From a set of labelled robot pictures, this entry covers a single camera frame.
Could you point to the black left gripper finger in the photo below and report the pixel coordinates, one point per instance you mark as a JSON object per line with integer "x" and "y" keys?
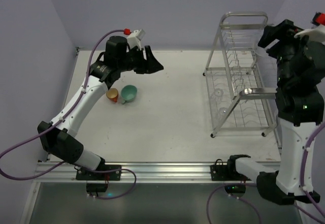
{"x": 149, "y": 54}
{"x": 153, "y": 65}

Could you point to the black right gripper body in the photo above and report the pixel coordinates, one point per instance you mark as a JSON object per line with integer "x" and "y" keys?
{"x": 275, "y": 36}

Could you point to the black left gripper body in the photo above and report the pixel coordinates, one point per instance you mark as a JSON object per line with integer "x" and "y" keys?
{"x": 141, "y": 62}

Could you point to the mint green ceramic mug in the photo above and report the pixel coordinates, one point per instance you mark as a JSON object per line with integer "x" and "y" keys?
{"x": 128, "y": 94}

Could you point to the orange ceramic mug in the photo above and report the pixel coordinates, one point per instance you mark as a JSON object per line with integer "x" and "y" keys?
{"x": 112, "y": 94}

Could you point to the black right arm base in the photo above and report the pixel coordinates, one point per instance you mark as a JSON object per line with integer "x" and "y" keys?
{"x": 221, "y": 171}

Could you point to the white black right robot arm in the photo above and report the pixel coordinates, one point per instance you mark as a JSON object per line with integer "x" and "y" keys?
{"x": 299, "y": 54}

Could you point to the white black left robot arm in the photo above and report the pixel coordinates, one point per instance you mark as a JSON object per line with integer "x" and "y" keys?
{"x": 58, "y": 136}

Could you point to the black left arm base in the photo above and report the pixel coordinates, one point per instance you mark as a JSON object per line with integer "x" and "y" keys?
{"x": 97, "y": 181}

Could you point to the silver metal dish rack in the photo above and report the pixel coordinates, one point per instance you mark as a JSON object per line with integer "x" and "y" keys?
{"x": 232, "y": 65}

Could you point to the clear glass lower far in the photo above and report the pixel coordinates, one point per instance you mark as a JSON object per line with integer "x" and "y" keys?
{"x": 217, "y": 95}

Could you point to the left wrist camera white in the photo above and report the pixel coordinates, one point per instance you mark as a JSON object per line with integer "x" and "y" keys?
{"x": 134, "y": 37}

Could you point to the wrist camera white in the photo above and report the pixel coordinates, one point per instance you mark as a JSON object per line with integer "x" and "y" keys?
{"x": 316, "y": 33}
{"x": 134, "y": 37}

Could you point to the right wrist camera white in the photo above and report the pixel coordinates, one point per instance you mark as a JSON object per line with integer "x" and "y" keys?
{"x": 316, "y": 33}

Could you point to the aluminium mounting rail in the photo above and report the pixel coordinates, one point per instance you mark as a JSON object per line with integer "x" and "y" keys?
{"x": 145, "y": 172}

